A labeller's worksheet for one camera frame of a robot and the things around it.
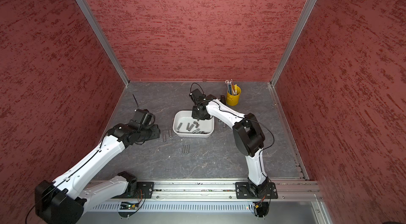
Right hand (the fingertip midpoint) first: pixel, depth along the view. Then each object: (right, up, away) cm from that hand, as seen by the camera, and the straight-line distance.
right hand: (197, 119), depth 92 cm
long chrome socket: (-16, -9, +1) cm, 19 cm away
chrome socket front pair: (-5, -16, -4) cm, 18 cm away
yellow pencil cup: (+24, +11, +11) cm, 28 cm away
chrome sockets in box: (-4, -5, +5) cm, 8 cm away
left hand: (-21, -7, -12) cm, 25 cm away
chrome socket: (+17, -5, +5) cm, 18 cm away
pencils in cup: (+22, +19, +9) cm, 30 cm away
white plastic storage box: (-8, -5, +5) cm, 11 cm away
